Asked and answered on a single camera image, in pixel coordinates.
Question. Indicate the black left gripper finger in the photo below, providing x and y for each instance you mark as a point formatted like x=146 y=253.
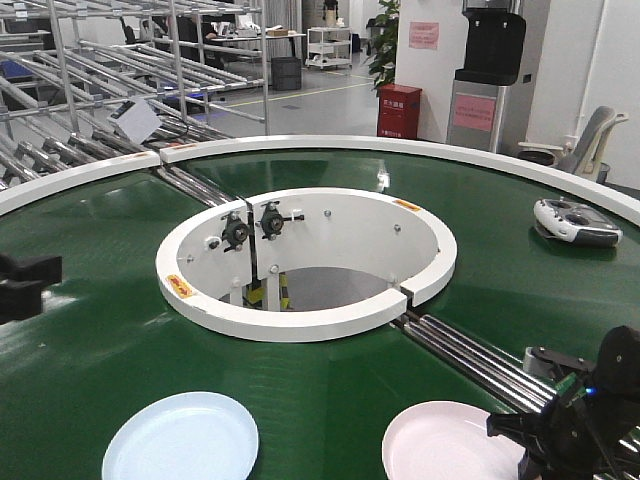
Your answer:
x=23 y=282

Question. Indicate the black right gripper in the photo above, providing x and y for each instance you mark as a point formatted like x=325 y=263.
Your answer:
x=582 y=431

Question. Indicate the light pink plate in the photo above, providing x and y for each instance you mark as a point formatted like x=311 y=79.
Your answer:
x=446 y=440

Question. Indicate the light blue plate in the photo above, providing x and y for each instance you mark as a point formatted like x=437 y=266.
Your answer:
x=191 y=435

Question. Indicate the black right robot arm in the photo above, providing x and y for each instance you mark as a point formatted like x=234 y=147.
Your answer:
x=617 y=364

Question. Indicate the steel conveyor rollers right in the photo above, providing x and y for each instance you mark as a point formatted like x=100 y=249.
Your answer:
x=524 y=392

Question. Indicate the steel conveyor rollers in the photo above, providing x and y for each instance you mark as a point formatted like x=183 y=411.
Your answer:
x=524 y=392
x=204 y=191

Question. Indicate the steel conveyor rollers left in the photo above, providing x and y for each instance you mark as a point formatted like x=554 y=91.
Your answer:
x=204 y=191

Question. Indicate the white outer conveyor rim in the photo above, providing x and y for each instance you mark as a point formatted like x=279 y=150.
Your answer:
x=618 y=203

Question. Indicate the white paper box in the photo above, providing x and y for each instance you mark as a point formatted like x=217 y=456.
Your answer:
x=135 y=119

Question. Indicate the metal roller rack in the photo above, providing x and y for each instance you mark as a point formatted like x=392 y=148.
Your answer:
x=67 y=65

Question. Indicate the white grey remote controller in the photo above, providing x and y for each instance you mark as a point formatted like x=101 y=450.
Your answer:
x=575 y=223

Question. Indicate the grey office chair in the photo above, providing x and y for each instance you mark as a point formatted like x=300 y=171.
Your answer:
x=585 y=159

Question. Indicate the black water dispenser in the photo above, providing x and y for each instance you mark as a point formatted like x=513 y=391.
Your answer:
x=481 y=87

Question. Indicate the black plastic crate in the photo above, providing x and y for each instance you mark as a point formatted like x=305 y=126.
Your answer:
x=286 y=73

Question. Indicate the red fire extinguisher box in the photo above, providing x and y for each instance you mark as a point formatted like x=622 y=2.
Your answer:
x=399 y=109

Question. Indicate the white shelf cart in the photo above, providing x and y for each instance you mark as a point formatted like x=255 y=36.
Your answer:
x=329 y=47

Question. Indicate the green potted plant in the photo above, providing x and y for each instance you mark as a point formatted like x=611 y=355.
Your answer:
x=382 y=66

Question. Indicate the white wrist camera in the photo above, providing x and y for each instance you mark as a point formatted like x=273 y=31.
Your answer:
x=546 y=363

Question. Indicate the pink wall notice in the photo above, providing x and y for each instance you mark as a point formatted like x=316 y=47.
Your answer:
x=424 y=35

